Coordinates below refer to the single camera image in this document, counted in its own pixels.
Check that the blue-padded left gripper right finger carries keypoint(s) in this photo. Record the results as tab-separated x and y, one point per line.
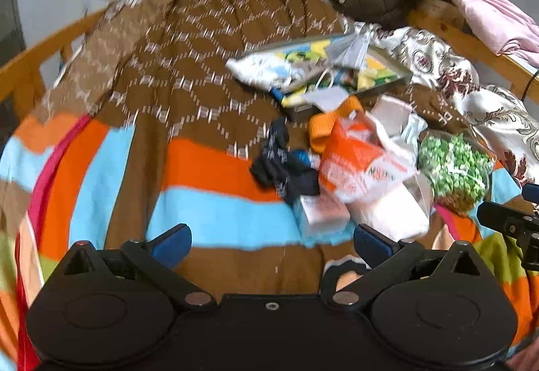
372	246

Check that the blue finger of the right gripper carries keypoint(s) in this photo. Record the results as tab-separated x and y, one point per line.
530	192

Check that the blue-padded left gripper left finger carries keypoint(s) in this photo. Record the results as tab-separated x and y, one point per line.
171	247

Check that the black dark socks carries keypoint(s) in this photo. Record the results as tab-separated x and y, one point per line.
284	170

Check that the orange cuffed sock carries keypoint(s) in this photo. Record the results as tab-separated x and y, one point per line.
321	125

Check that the grey face mask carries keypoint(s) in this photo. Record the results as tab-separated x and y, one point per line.
348	52

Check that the white patterned baby cloth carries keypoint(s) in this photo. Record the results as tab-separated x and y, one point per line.
264	71

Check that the pink white rolled towel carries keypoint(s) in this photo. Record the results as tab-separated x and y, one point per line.
403	213

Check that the white blue tissue box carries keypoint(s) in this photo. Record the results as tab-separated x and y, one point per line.
320	215

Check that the bag of green peas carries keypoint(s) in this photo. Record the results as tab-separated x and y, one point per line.
458	169

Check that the orange white plastic bag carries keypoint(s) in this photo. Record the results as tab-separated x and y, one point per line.
353	168

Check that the white floral satin quilt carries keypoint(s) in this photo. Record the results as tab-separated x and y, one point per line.
494	113

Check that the brown colourful striped blanket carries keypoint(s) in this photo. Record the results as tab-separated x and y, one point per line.
147	128

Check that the pink folded blanket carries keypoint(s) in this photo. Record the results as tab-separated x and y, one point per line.
503	27

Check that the metal tray with drawing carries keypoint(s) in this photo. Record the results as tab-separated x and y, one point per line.
325	86

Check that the dark wooden door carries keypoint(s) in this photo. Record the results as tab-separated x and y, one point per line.
12	43

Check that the wooden bed rail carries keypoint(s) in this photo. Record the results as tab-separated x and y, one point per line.
23	78

